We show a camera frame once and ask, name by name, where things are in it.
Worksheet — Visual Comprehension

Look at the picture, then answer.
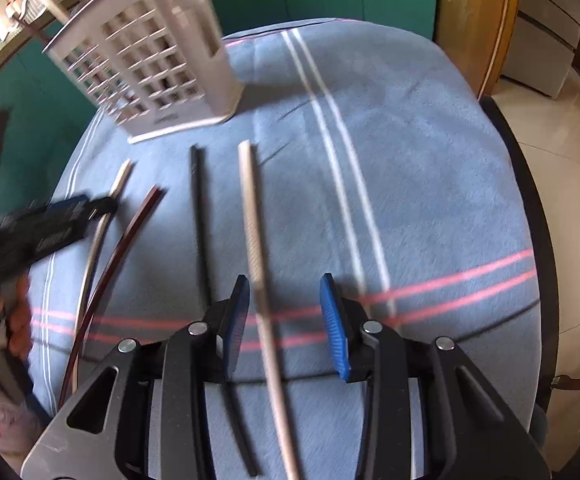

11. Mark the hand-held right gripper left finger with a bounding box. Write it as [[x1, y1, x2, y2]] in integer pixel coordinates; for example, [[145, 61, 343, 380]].
[[21, 274, 252, 480]]

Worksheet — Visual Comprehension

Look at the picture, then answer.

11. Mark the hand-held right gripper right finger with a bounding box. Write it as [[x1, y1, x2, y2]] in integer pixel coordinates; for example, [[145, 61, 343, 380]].
[[319, 273, 553, 480]]

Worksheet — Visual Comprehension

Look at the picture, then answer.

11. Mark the dark brown chopstick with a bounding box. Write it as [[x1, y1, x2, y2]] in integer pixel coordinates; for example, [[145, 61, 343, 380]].
[[57, 186, 167, 409]]

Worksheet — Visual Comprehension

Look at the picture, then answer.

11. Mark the light chopstick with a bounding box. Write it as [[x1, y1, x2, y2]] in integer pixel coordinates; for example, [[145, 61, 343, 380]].
[[72, 159, 135, 362]]

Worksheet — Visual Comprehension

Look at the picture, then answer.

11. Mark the silver chopstick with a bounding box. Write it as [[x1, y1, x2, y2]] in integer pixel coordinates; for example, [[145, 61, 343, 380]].
[[236, 140, 302, 480]]

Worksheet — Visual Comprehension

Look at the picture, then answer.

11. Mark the black chopstick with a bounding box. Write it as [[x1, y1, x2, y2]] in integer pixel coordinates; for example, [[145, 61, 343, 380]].
[[189, 144, 260, 477]]

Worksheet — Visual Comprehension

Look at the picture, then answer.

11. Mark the white plastic utensil holder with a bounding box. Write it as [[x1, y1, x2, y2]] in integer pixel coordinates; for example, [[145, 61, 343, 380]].
[[42, 0, 244, 145]]

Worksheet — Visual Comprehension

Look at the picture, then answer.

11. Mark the person's left hand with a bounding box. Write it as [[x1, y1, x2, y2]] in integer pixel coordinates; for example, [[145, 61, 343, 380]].
[[0, 277, 34, 362]]

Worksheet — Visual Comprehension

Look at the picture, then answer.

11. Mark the blue striped cloth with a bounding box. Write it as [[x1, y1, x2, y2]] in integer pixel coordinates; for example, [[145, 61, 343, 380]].
[[29, 17, 544, 480]]

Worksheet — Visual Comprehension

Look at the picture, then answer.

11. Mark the person's patterned garment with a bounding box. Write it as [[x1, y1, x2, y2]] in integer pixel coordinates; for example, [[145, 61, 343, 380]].
[[0, 360, 47, 457]]

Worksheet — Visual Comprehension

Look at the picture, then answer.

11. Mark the wooden framed glass door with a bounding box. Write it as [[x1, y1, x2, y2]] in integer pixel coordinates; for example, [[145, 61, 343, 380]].
[[435, 0, 527, 102]]

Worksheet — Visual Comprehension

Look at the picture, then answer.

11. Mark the grey refrigerator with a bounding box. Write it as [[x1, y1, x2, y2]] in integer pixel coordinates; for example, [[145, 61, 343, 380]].
[[499, 0, 580, 102]]

